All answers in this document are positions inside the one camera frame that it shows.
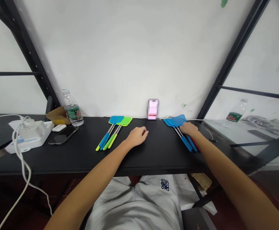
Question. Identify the person's left hand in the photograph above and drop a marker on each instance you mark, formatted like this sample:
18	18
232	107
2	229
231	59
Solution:
137	136

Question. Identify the person's right hand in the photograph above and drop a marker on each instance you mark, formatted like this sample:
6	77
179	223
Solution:
189	129

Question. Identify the person's right fingers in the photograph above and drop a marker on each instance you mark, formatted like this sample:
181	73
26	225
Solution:
183	131

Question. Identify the person's left fingers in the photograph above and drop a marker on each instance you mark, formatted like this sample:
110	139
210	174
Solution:
145	134

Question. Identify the upright smartphone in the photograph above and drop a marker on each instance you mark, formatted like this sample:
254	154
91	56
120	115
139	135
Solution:
153	101

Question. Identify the gold foil packet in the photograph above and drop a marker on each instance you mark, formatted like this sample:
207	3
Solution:
202	181

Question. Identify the empty plastic bottle red label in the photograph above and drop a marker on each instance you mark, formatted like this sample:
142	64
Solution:
235	112

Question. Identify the person's body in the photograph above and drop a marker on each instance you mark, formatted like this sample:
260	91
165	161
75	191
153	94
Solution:
134	206

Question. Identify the clear plastic bag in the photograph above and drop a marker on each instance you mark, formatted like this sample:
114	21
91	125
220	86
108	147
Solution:
259	120

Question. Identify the clear water bottle green label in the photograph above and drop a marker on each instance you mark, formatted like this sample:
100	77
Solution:
71	110

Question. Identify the dark flat phone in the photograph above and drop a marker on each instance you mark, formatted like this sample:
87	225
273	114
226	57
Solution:
261	134

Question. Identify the black smartphone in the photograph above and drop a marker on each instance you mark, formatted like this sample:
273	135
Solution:
63	138

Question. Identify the white earbuds case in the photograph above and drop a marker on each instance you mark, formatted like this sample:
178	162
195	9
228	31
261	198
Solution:
59	128

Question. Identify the grey chair seat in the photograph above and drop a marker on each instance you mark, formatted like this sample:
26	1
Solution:
198	219

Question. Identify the small cardboard box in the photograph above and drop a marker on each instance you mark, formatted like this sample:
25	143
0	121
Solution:
57	115

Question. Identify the white charger plug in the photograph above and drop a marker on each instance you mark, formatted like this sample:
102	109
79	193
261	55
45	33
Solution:
32	125

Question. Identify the white flat box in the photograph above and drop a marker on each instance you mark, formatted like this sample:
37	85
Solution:
31	142

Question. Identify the black metal shelf frame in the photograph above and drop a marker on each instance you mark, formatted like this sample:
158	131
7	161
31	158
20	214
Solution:
31	52
235	62

